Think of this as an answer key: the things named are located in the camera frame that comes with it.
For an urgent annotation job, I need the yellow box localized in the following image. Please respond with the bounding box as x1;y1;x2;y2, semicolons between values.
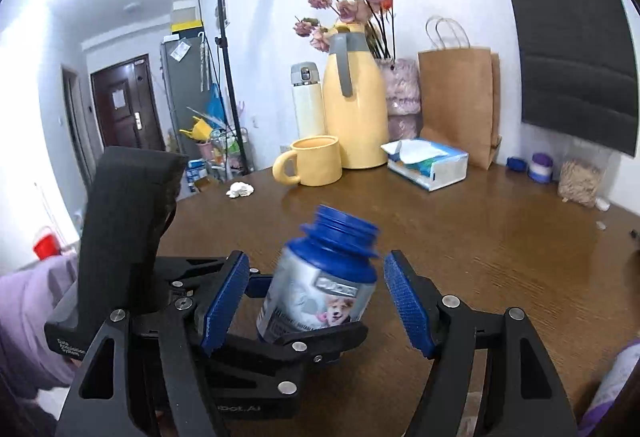
170;19;205;36

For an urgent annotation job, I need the purple printed clothing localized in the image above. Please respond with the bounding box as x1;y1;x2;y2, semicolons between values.
575;339;640;437

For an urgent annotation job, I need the blue silver supplement bottle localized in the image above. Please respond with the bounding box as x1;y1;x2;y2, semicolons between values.
256;204;381;345

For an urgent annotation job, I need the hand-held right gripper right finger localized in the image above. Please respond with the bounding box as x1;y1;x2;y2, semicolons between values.
383;249;578;437

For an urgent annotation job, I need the red bucket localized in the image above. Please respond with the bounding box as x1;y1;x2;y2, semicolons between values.
32;226;63;261

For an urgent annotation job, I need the brown paper bag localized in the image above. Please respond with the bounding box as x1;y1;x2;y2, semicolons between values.
418;16;502;170

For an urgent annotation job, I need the blue plastic bag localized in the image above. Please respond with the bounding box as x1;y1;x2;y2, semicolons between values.
207;83;227;122

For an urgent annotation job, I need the purple and white jar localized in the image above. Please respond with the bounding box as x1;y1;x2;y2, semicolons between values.
528;153;554;184

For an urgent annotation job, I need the yellow thermos jug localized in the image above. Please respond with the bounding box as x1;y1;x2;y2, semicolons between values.
322;23;391;170

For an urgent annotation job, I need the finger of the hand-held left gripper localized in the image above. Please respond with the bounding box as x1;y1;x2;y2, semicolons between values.
157;257;274;300
219;322;370;368

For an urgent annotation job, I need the yellow watering can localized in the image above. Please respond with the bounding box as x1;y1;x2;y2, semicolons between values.
180;117;213;142

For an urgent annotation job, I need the tissue box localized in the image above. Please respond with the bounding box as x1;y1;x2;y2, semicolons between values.
381;138;470;192

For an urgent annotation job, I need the black light stand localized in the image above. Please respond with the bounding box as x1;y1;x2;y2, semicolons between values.
212;0;251;172

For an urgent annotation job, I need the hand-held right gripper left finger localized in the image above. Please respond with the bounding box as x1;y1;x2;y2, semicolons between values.
55;251;251;437

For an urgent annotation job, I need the brown door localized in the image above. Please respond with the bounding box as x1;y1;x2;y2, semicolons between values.
90;54;166;152

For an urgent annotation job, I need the yellow mug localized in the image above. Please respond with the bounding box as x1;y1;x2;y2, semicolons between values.
272;135;343;188

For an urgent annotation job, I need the clear bag of oats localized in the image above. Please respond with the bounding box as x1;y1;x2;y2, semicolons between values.
557;158;603;208

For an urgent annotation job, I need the pink vase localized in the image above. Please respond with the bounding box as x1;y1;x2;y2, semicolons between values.
375;58;423;141

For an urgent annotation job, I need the white thermos bottle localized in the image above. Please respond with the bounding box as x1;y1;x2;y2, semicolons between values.
291;62;327;140

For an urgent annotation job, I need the black paper bag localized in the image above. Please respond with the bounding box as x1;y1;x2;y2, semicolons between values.
501;0;640;158

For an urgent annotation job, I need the grey refrigerator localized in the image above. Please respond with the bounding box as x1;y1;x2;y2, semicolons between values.
160;34;226;158

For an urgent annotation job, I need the person's left forearm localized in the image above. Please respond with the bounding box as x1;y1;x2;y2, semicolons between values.
0;256;81;388

